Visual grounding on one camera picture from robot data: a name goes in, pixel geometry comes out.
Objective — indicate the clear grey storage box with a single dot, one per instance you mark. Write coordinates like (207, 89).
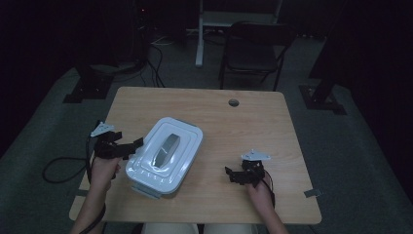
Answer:
(146, 191)

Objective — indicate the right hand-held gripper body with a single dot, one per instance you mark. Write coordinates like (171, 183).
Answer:
(255, 170)

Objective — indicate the person's right leg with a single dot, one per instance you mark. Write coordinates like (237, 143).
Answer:
(230, 229)

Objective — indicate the person's left hand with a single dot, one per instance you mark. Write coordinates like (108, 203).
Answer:
(104, 174)

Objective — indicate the white metal desk frame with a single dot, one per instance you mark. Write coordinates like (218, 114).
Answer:
(201, 39)

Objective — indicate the grey tape strip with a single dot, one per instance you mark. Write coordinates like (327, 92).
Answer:
(82, 193)
(313, 193)

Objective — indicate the grey round floor base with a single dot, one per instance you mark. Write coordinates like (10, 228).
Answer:
(113, 67)

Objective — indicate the black stand base plate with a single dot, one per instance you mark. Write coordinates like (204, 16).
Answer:
(321, 100)
(87, 87)

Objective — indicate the person's right hand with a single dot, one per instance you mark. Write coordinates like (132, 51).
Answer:
(263, 196)

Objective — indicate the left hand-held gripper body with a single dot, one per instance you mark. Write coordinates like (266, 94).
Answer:
(108, 148)

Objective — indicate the black folding chair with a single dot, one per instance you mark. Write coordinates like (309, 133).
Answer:
(251, 52)

